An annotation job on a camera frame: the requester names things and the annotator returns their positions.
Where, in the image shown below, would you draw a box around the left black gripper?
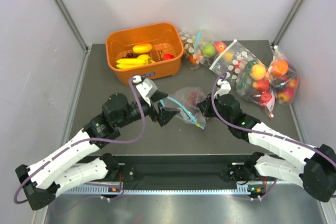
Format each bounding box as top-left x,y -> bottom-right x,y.
117,90 -> 180,128

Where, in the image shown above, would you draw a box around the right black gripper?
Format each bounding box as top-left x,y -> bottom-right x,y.
197,92 -> 232,126

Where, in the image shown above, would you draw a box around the blue zip top bag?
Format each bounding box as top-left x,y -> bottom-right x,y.
160,87 -> 206,130

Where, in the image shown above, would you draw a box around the yellow fake banana bunch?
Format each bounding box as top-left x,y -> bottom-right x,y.
116,58 -> 155,69

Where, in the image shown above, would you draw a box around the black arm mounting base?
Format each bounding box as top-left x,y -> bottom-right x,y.
89,153 -> 266,184

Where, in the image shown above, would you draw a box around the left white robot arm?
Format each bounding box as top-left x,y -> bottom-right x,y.
15,91 -> 179,211

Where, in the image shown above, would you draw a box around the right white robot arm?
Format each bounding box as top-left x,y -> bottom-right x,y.
197,94 -> 335,202

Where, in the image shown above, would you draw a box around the red fake tomato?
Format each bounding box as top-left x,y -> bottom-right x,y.
163,54 -> 175,61

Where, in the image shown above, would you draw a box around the yellow fake lemon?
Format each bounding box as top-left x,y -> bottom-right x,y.
137,54 -> 152,61

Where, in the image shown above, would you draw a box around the white zip bag with fruit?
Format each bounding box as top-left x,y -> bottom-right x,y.
209,40 -> 275,119

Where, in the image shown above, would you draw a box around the back bag with green apple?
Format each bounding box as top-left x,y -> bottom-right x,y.
179,29 -> 227,70

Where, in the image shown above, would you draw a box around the purple fake grapes in basket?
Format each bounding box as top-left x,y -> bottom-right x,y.
123,52 -> 139,59

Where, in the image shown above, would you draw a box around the yellow fake mango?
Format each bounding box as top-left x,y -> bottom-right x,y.
132,43 -> 153,55

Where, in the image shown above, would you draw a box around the right bag with orange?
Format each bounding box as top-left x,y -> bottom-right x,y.
267,45 -> 299,105

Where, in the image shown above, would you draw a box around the orange plastic basket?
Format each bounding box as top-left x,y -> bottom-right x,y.
106,23 -> 184,84

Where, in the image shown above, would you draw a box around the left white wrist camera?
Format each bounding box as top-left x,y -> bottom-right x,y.
131,75 -> 158,106

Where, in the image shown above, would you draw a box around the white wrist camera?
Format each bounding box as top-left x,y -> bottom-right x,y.
131,75 -> 158,106
213,72 -> 231,99

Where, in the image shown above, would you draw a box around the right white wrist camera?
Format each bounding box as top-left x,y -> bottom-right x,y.
213,72 -> 231,99

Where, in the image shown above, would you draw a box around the grey slotted cable duct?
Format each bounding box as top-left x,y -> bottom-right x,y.
62,184 -> 266,195

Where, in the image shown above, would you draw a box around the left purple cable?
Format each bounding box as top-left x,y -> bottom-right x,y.
13,76 -> 148,205

